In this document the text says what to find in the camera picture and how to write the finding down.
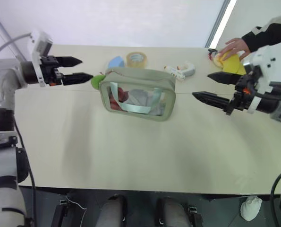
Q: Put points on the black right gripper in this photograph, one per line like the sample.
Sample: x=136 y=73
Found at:
x=244 y=94

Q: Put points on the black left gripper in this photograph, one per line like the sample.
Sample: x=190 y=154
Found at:
x=51 y=71

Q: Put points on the yellow cloth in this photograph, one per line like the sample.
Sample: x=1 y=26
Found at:
x=234 y=65

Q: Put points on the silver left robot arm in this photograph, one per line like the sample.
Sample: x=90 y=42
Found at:
x=3 y=78

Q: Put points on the person's black sleeved forearm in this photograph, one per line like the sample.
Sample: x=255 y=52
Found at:
x=265 y=35

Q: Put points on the clear green-trimmed pouch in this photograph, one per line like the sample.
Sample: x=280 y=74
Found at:
x=140 y=78

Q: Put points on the person's bare hand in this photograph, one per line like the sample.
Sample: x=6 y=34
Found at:
x=237 y=47

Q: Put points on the green apple zipper charm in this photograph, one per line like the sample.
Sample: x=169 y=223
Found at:
x=96 y=81

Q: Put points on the pale round plush toy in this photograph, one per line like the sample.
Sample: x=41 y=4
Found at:
x=217 y=61

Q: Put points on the black red small clip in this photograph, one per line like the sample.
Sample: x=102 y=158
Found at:
x=212 y=52

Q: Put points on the white glue gun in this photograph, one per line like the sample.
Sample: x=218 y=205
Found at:
x=182 y=69

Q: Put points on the white bag on floor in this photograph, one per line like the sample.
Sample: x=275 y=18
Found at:
x=250 y=209

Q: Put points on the grey rounded robot leg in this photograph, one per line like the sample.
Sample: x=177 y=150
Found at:
x=173 y=212
x=113 y=210

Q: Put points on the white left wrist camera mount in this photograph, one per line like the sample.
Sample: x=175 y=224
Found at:
x=40 y=45

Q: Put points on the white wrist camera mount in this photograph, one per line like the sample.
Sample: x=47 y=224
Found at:
x=264 y=61
x=40 y=45

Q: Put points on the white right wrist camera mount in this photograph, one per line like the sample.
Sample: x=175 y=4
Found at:
x=264 y=61

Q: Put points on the white window frame bar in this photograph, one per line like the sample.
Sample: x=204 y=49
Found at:
x=223 y=23

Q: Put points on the black floor bracket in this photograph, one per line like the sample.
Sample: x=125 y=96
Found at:
x=60 y=212
x=195 y=216

